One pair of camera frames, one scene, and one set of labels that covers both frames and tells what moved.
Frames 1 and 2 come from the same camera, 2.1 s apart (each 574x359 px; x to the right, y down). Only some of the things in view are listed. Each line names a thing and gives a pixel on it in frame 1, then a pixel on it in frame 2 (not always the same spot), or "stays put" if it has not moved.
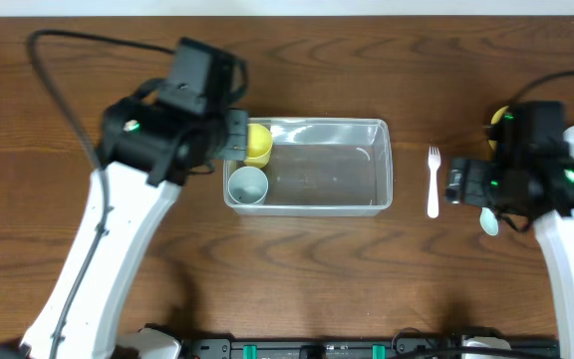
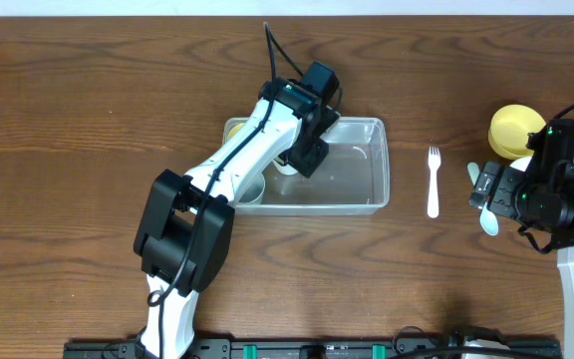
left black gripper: x=237 y=135 -> x=308 y=156
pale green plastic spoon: x=488 y=221 stays put
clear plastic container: x=326 y=167 stays put
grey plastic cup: x=247 y=184 stays put
